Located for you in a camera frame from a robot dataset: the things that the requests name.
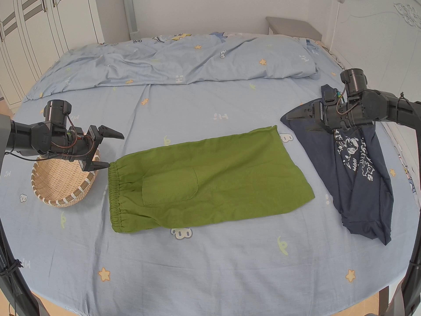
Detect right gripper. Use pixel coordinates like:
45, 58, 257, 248
285, 99, 348, 134

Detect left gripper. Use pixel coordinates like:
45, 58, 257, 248
67, 124, 125, 172

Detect green shorts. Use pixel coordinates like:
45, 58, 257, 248
107, 125, 316, 234

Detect round woven basket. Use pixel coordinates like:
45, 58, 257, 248
31, 150, 100, 209

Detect bed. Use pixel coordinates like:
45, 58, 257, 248
0, 0, 421, 316

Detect dark blue printed T-shirt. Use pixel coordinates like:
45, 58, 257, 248
280, 84, 394, 247

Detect grey bedside table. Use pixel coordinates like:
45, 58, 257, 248
266, 16, 323, 42

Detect pale blue quilt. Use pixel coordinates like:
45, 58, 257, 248
22, 32, 319, 103

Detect white wardrobe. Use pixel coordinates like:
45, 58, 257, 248
0, 0, 106, 106

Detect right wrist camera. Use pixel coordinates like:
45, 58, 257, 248
321, 84, 341, 107

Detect black cable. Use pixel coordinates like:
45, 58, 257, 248
4, 148, 68, 162

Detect grey wall post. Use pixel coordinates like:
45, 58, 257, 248
120, 0, 139, 40

